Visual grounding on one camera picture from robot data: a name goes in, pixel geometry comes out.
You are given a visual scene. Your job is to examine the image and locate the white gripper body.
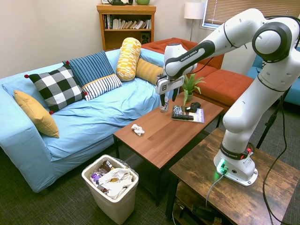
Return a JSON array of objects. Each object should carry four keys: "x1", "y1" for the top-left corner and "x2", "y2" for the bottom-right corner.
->
[{"x1": 156, "y1": 75, "x2": 185, "y2": 96}]

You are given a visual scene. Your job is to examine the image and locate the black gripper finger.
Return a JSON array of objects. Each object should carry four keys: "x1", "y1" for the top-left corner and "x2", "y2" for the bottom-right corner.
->
[
  {"x1": 172, "y1": 86, "x2": 180, "y2": 103},
  {"x1": 159, "y1": 92, "x2": 168, "y2": 108}
]

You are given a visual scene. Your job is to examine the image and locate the white tissue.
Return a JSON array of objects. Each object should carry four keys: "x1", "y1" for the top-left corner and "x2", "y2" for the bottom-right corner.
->
[{"x1": 131, "y1": 124, "x2": 145, "y2": 137}]

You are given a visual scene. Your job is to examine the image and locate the white plastic trash bin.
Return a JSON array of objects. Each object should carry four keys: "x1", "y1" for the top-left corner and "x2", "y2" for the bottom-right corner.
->
[{"x1": 81, "y1": 154, "x2": 139, "y2": 225}]

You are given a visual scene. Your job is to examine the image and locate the clear plastic water bottle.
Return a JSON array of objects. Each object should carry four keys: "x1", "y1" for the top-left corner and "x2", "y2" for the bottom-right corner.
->
[{"x1": 159, "y1": 93, "x2": 170, "y2": 114}]

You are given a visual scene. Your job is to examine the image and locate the small potted green plant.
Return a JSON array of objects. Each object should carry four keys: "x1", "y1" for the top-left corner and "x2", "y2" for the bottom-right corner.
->
[{"x1": 181, "y1": 73, "x2": 207, "y2": 108}]

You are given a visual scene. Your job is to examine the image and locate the black patterned book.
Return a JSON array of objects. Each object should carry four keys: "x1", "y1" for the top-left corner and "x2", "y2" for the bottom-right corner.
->
[{"x1": 172, "y1": 105, "x2": 195, "y2": 121}]

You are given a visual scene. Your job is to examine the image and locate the black game controller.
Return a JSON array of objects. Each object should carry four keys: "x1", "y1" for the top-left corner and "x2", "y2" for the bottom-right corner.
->
[{"x1": 186, "y1": 102, "x2": 202, "y2": 112}]

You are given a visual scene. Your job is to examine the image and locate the yellow orange striped pillow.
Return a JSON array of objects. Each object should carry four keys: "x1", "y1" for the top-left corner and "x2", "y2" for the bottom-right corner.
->
[{"x1": 135, "y1": 58, "x2": 165, "y2": 85}]

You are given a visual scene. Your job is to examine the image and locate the purple magazine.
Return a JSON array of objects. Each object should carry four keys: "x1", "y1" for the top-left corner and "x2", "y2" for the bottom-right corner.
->
[{"x1": 171, "y1": 108, "x2": 205, "y2": 124}]

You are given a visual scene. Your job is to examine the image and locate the reddish wooden coffee table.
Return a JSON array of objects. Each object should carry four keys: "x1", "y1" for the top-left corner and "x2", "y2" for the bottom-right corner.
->
[{"x1": 113, "y1": 91, "x2": 225, "y2": 207}]

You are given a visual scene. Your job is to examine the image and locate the yellow patterned bolster pillow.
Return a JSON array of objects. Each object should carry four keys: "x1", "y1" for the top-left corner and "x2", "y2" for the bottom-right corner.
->
[{"x1": 115, "y1": 37, "x2": 142, "y2": 82}]

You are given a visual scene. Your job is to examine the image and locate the orange sofa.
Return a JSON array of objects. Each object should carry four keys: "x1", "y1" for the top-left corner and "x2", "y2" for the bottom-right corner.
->
[{"x1": 141, "y1": 37, "x2": 255, "y2": 113}]

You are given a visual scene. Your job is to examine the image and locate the wooden bookshelf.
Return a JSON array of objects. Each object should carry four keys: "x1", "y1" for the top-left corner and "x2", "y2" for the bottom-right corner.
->
[{"x1": 96, "y1": 4, "x2": 157, "y2": 52}]

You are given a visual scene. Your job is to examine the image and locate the white navy striped pillow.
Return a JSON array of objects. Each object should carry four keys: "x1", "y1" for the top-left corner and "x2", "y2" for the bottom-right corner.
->
[{"x1": 81, "y1": 74, "x2": 123, "y2": 102}]

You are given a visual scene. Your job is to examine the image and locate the row of books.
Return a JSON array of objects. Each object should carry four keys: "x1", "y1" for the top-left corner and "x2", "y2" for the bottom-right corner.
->
[{"x1": 104, "y1": 14, "x2": 152, "y2": 30}]

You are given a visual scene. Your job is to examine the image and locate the light blue sofa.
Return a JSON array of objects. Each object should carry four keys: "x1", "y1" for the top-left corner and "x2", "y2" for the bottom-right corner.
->
[{"x1": 0, "y1": 48, "x2": 181, "y2": 193}]

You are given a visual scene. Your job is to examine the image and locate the white floor lamp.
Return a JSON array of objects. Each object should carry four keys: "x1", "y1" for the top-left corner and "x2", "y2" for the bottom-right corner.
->
[{"x1": 184, "y1": 2, "x2": 207, "y2": 42}]

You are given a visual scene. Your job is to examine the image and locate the blue striped pillow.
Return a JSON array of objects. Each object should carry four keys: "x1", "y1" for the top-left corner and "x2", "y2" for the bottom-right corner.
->
[{"x1": 62, "y1": 51, "x2": 115, "y2": 88}]

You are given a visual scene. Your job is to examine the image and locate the brown snack wrapper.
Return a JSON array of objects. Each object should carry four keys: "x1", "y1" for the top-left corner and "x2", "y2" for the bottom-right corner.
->
[{"x1": 97, "y1": 160, "x2": 115, "y2": 174}]

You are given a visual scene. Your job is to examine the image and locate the wooden window blinds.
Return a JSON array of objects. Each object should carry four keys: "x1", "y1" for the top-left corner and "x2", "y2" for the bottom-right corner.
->
[{"x1": 202, "y1": 0, "x2": 300, "y2": 27}]

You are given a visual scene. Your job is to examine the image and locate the black white object on shelf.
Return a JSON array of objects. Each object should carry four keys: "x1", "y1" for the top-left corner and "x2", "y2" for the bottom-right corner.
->
[{"x1": 102, "y1": 0, "x2": 134, "y2": 6}]

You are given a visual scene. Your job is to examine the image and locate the purple snack wrapper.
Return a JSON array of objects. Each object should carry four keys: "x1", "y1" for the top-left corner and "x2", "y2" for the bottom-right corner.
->
[{"x1": 90, "y1": 172, "x2": 102, "y2": 186}]

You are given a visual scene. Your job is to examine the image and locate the black white checkered pillow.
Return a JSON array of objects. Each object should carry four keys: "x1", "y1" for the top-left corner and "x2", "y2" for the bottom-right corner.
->
[{"x1": 24, "y1": 61, "x2": 88, "y2": 115}]

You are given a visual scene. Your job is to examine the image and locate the black power adapter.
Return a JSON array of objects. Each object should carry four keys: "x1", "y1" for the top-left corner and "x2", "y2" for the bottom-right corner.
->
[{"x1": 191, "y1": 203, "x2": 216, "y2": 218}]

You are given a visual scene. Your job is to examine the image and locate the teal sofa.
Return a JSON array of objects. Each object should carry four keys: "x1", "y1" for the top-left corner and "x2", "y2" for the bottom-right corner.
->
[{"x1": 246, "y1": 46, "x2": 300, "y2": 106}]

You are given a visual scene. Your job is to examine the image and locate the rustic dark wooden table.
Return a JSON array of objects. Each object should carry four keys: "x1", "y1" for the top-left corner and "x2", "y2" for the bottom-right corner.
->
[{"x1": 165, "y1": 127, "x2": 300, "y2": 225}]

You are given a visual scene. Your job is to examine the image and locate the mustard yellow pillow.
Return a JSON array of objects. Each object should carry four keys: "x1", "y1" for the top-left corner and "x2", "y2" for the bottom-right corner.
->
[{"x1": 13, "y1": 90, "x2": 60, "y2": 139}]

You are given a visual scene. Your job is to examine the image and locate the black camera stand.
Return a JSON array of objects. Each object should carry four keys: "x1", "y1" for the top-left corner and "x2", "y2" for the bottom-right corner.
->
[{"x1": 256, "y1": 88, "x2": 292, "y2": 150}]

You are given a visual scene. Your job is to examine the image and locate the gray robot cable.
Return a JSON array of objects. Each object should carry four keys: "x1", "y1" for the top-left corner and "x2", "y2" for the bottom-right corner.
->
[{"x1": 205, "y1": 172, "x2": 226, "y2": 208}]

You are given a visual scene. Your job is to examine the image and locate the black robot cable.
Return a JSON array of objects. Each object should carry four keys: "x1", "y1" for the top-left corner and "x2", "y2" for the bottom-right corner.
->
[{"x1": 262, "y1": 93, "x2": 300, "y2": 225}]

